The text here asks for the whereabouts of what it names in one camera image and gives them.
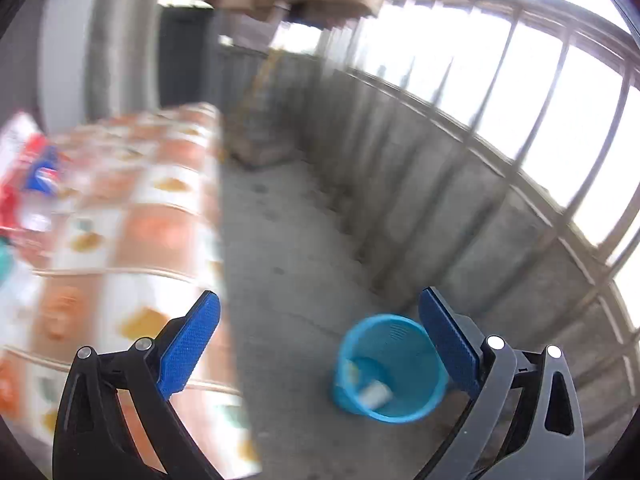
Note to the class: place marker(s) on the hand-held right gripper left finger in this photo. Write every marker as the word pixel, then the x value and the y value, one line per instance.
pixel 187 345

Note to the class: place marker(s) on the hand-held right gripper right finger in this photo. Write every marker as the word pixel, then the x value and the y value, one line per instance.
pixel 447 340

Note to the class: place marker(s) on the blue mesh waste basket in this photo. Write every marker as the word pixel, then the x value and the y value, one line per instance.
pixel 395 347

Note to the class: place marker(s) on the white wrapper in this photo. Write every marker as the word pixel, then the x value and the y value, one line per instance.
pixel 375 394

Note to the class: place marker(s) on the teal packet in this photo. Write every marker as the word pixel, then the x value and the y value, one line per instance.
pixel 5 260

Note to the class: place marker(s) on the clear plastic bottle blue label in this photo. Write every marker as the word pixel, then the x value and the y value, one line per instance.
pixel 42 195

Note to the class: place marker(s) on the red and white snack bag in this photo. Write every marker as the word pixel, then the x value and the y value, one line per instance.
pixel 17 160

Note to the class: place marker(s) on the leaf and coffee print tablecloth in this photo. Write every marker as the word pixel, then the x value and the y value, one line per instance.
pixel 150 230

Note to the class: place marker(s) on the metal dustpan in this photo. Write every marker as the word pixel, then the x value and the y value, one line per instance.
pixel 262 150

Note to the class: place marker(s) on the metal balcony railing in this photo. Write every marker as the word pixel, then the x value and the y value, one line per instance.
pixel 525 125

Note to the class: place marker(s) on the dark grey metal cabinet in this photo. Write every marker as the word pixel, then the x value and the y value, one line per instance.
pixel 187 55

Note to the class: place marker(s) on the silver ribbed duct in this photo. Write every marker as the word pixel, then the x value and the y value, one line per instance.
pixel 125 35

